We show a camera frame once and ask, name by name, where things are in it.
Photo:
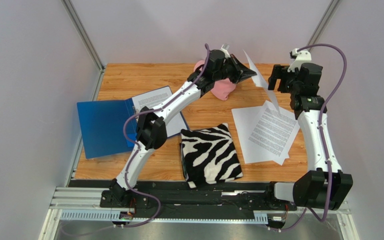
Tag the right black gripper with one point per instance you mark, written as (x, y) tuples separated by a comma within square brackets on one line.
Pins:
[(281, 77)]

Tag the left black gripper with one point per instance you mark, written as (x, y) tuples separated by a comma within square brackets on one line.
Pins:
[(239, 71)]

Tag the printed paper sheet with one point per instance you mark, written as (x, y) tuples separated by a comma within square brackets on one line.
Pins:
[(155, 97), (260, 82)]

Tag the white paper sheet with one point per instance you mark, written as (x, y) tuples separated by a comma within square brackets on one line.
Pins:
[(273, 132), (243, 118)]

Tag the blue file folder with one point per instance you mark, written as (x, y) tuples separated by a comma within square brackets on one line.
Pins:
[(101, 124)]

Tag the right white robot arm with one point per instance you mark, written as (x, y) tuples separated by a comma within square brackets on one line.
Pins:
[(325, 185)]

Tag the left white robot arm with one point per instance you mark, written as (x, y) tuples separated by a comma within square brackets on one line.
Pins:
[(151, 129)]

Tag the pink baseball cap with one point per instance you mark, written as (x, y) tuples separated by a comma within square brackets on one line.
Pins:
[(220, 88)]

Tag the zebra print cushion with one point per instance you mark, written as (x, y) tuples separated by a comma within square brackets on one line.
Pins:
[(209, 156)]

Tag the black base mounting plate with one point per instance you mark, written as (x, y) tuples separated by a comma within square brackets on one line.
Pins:
[(176, 200)]

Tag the right corner aluminium post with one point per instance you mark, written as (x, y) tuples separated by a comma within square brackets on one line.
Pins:
[(324, 21)]

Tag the corner aluminium post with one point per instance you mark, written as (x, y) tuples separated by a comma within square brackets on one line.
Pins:
[(76, 20), (324, 21)]

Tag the left corner aluminium post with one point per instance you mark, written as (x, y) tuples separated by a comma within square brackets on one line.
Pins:
[(76, 20)]

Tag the aluminium frame rail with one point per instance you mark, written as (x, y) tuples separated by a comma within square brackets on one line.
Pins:
[(86, 208)]

